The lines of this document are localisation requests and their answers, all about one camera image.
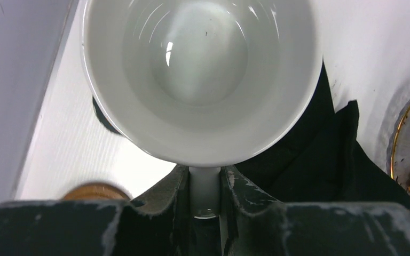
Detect brown round saucer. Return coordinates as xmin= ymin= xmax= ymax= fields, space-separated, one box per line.
xmin=62 ymin=183 xmax=131 ymax=201

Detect white and blue mug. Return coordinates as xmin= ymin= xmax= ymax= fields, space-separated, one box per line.
xmin=81 ymin=1 xmax=322 ymax=219

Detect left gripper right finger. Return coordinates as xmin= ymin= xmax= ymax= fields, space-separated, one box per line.
xmin=220 ymin=166 xmax=410 ymax=255

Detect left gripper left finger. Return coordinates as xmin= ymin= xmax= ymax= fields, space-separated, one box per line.
xmin=0 ymin=165 xmax=189 ymax=255

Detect black cloth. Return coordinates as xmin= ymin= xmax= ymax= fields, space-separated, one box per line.
xmin=236 ymin=69 xmax=410 ymax=210

